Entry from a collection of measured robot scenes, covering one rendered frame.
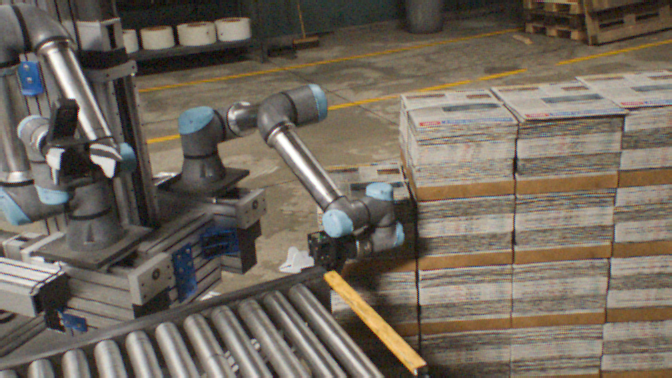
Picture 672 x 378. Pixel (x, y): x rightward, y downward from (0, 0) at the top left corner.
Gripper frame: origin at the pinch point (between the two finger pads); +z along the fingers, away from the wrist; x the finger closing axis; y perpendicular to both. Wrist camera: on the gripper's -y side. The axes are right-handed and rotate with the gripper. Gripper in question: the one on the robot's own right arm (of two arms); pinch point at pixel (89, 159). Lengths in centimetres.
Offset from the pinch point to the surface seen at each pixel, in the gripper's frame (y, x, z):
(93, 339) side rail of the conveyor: 43.8, -2.0, -10.1
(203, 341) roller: 41.5, -19.3, 7.4
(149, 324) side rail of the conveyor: 42.2, -13.3, -7.1
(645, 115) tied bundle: -1, -145, 27
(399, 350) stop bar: 36, -46, 40
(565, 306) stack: 61, -139, 17
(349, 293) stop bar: 35, -52, 16
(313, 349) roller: 39, -35, 26
